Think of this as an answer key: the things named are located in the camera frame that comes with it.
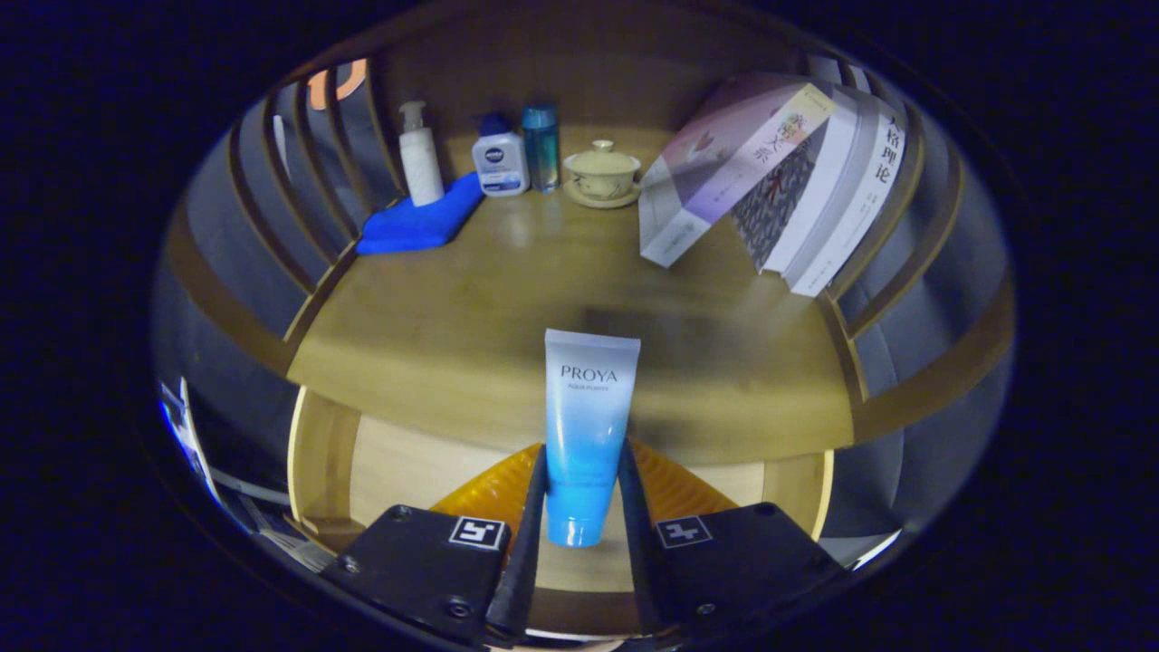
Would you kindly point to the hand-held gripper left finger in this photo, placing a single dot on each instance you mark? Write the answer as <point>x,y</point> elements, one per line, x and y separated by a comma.
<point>530,570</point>

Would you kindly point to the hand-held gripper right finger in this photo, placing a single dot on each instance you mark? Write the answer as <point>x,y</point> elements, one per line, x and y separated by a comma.
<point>638,561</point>

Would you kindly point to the blue and white tube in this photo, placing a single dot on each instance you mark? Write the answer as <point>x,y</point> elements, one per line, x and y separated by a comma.
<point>589,426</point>

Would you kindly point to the wooden drawer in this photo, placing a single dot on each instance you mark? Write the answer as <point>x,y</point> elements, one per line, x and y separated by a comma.
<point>416,471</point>

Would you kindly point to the wooden countertop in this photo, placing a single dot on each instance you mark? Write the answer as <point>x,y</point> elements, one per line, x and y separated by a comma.
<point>453,335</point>

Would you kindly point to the wooden cabinet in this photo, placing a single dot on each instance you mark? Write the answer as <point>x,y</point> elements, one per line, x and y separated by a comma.
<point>589,81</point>

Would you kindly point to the blue folded cloth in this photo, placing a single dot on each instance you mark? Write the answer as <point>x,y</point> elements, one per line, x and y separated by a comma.
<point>421,222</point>

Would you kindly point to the dark patterned book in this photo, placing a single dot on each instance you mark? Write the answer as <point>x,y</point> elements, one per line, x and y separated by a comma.
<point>774,204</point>

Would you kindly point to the beige lidded teacup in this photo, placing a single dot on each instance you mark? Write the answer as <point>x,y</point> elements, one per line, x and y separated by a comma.
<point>602,172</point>

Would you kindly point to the purple and white book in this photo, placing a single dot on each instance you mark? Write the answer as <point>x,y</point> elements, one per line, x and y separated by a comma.
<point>715,163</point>

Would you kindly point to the white bottle with blue cap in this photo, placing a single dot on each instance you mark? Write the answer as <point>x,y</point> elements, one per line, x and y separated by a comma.
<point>500,163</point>

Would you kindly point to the teal bottle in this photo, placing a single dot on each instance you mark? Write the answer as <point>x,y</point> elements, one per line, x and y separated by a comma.
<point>541,149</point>

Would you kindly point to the white pump bottle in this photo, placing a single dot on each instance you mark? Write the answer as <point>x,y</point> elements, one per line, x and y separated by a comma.
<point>422,163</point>

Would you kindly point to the plain white book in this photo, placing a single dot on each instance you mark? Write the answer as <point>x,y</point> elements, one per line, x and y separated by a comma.
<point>828,181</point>

